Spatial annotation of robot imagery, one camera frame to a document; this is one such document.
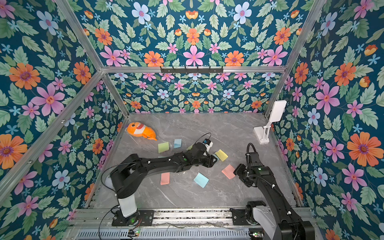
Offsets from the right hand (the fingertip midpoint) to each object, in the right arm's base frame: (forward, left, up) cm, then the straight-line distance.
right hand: (239, 172), depth 83 cm
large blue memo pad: (-3, +22, -6) cm, 23 cm away
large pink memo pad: (+3, +5, -7) cm, 9 cm away
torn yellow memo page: (+14, +9, -5) cm, 17 cm away
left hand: (+6, +13, +4) cm, 15 cm away
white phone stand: (+25, -20, +20) cm, 38 cm away
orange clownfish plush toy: (+27, +66, +4) cm, 71 cm away
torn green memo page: (+18, +49, -4) cm, 52 cm away
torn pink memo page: (-3, +43, -4) cm, 43 cm away
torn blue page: (+22, +39, -4) cm, 45 cm away
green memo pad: (+19, +31, -6) cm, 37 cm away
